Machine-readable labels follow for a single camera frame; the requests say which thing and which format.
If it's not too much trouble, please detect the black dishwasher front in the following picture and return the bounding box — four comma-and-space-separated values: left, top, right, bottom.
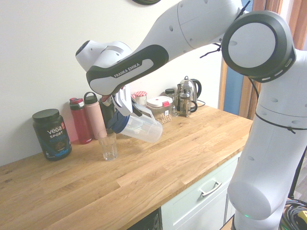
124, 207, 162, 230

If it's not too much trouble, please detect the coiled cable bundle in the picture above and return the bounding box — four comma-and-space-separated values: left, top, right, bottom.
279, 199, 307, 230

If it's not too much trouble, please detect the round black wall clock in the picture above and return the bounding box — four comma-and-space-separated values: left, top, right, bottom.
131, 0, 162, 6

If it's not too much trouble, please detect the clear glass mug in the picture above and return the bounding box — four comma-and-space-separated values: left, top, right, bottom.
167, 93, 180, 117

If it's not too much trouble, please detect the wooden door frame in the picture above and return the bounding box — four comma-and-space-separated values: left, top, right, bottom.
218, 0, 307, 121

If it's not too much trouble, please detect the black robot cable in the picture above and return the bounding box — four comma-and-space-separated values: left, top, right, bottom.
248, 77, 262, 102

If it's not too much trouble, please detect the nut container with white lid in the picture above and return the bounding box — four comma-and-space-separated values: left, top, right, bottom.
146, 96, 174, 126

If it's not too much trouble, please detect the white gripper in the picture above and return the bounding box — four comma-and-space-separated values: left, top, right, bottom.
112, 83, 142, 118

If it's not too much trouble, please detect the clear drinking glass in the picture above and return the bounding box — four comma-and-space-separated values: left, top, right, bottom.
96, 129, 119, 162

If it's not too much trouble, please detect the pink water bottle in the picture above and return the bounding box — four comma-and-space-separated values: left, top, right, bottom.
83, 92, 107, 140

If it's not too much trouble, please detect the clear pitcher with blue lid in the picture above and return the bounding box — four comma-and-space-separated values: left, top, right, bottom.
106, 103, 164, 144

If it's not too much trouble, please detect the red water bottle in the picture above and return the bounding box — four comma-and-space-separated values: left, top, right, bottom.
69, 97, 94, 145

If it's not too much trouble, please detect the black shaker bottle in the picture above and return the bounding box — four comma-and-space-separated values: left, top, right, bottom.
99, 100, 116, 131

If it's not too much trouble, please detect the black protein powder tub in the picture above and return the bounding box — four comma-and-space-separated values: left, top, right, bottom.
32, 108, 73, 162

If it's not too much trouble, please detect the silver drawer handle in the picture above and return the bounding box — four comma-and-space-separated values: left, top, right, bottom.
198, 180, 223, 198

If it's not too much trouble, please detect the yellow power box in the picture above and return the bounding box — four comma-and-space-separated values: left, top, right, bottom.
296, 209, 307, 230

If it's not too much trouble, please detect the glass french press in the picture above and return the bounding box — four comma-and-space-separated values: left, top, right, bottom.
178, 84, 199, 118

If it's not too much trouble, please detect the white cabinet drawer front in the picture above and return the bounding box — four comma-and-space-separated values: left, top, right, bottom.
161, 152, 242, 230

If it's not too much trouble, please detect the blue door panel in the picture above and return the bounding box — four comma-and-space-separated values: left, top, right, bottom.
224, 61, 245, 116

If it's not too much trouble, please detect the silver electric kettle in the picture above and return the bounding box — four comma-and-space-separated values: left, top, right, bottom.
177, 76, 203, 107

